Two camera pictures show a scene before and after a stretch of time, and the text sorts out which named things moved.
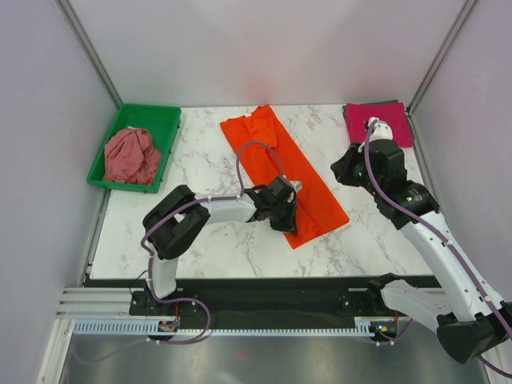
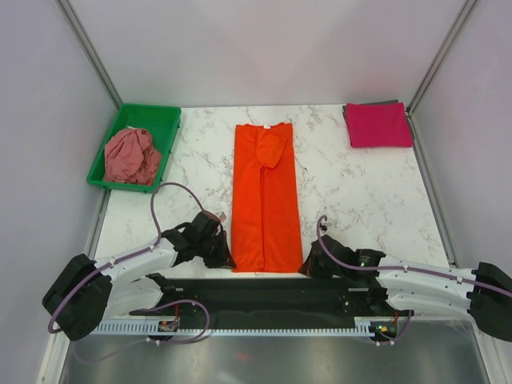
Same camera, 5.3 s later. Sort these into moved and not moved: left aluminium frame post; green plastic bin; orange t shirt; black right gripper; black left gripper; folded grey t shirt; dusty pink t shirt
Moved: orange t shirt; black right gripper; black left gripper
Not moved: dusty pink t shirt; folded grey t shirt; green plastic bin; left aluminium frame post
